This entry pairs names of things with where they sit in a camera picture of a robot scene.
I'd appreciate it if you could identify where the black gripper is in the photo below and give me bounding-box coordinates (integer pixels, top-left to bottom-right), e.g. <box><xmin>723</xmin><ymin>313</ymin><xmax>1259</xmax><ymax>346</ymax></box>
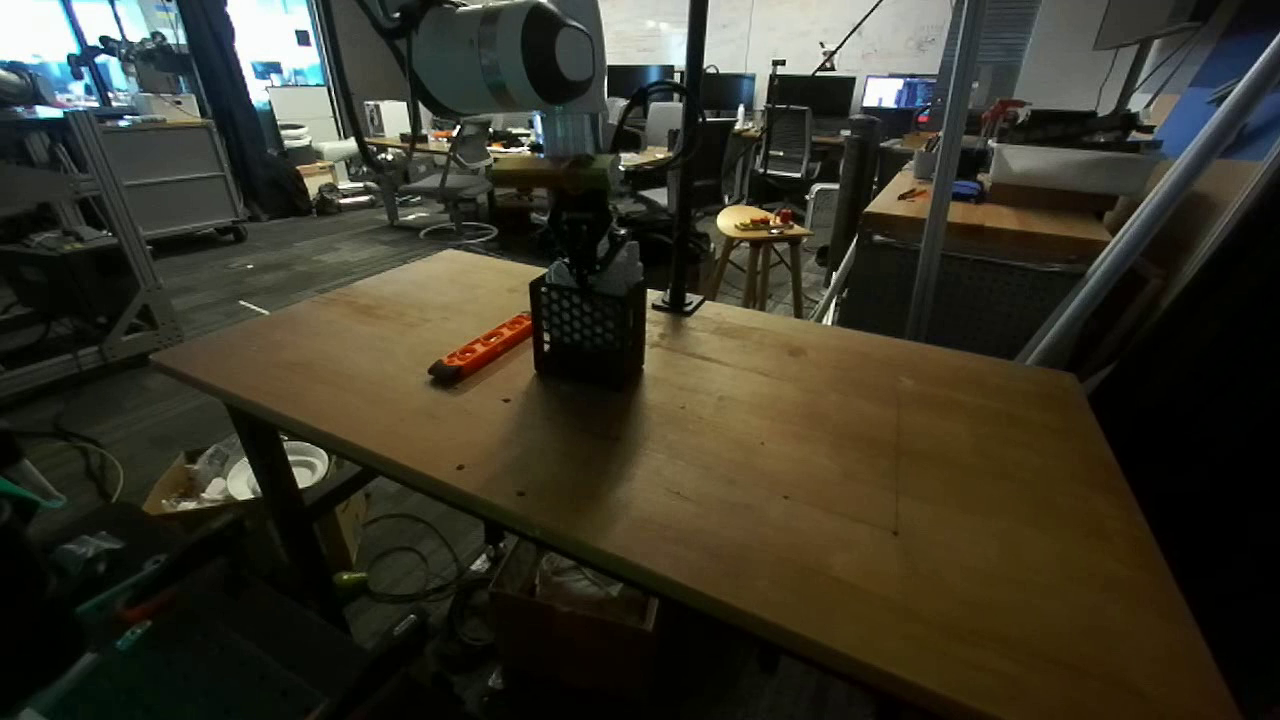
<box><xmin>546</xmin><ymin>156</ymin><xmax>629</xmax><ymax>287</ymax></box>

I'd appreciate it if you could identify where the cardboard box on floor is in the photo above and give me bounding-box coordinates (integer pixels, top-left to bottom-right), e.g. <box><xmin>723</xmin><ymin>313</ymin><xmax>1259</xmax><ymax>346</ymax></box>
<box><xmin>137</xmin><ymin>436</ymin><xmax>334</xmax><ymax>537</ymax></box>

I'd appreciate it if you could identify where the silver diagonal metal post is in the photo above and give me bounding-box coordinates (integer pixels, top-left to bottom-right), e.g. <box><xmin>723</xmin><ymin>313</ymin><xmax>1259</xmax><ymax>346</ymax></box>
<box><xmin>1019</xmin><ymin>31</ymin><xmax>1280</xmax><ymax>365</ymax></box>

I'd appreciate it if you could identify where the orange spirit level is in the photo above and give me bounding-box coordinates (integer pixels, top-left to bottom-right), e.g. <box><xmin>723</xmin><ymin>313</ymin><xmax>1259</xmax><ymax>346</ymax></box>
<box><xmin>427</xmin><ymin>313</ymin><xmax>530</xmax><ymax>387</ymax></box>

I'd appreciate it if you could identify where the black plastic basket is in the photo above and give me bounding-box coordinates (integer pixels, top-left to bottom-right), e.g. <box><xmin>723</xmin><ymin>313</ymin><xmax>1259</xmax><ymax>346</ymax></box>
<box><xmin>527</xmin><ymin>265</ymin><xmax>646</xmax><ymax>387</ymax></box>

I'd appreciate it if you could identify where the round wooden stool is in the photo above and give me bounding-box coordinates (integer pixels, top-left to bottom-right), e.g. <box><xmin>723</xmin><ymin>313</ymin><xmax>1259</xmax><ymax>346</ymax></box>
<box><xmin>709</xmin><ymin>205</ymin><xmax>807</xmax><ymax>313</ymax></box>

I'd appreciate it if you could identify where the black office chair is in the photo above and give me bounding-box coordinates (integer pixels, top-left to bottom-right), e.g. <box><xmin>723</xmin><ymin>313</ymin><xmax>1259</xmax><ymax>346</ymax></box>
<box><xmin>757</xmin><ymin>103</ymin><xmax>814</xmax><ymax>181</ymax></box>

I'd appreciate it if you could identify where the white towel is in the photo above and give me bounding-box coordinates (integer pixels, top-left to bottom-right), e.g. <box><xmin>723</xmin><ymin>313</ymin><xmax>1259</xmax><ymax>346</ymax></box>
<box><xmin>592</xmin><ymin>239</ymin><xmax>645</xmax><ymax>297</ymax></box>

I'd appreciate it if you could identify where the wooden workbench with drawers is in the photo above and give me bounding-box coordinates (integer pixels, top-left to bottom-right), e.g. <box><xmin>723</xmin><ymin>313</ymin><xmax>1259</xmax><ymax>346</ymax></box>
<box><xmin>834</xmin><ymin>168</ymin><xmax>1112</xmax><ymax>362</ymax></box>

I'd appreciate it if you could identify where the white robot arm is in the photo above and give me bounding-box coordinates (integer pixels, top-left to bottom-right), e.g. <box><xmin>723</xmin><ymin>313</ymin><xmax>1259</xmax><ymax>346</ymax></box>
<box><xmin>363</xmin><ymin>0</ymin><xmax>608</xmax><ymax>166</ymax></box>

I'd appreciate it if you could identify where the black vertical pole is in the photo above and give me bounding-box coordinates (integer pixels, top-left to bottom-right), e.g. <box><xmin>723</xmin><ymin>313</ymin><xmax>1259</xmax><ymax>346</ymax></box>
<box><xmin>654</xmin><ymin>0</ymin><xmax>709</xmax><ymax>317</ymax></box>

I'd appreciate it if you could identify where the grey metal shelf rack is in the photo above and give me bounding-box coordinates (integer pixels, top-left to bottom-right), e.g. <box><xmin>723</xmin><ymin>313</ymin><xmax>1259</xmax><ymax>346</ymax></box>
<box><xmin>0</xmin><ymin>113</ymin><xmax>178</xmax><ymax>402</ymax></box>

